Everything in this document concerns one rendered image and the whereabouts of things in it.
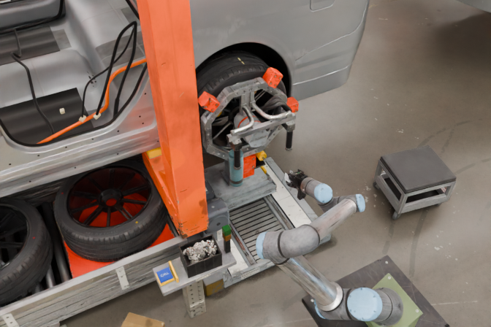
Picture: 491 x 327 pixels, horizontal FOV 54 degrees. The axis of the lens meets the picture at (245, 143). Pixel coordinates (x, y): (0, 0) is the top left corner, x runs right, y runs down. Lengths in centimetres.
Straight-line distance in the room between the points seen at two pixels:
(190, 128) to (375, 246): 174
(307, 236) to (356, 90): 278
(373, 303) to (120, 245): 141
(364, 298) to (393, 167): 128
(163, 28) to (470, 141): 314
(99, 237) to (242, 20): 144
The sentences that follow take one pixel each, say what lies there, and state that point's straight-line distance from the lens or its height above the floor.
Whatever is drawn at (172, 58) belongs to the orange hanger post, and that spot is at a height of 168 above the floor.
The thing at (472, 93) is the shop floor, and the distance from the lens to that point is 501.
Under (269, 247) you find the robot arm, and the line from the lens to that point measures 212.
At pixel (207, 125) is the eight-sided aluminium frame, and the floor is 94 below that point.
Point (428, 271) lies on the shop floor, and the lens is 345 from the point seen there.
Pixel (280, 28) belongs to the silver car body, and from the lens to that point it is 285.
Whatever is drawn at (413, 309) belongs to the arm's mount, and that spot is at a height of 51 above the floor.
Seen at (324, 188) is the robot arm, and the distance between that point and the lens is 251.
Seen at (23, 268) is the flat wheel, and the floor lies 49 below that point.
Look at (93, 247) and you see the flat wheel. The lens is 295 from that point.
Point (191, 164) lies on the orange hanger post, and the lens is 237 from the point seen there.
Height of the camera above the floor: 275
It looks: 43 degrees down
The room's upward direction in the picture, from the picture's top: straight up
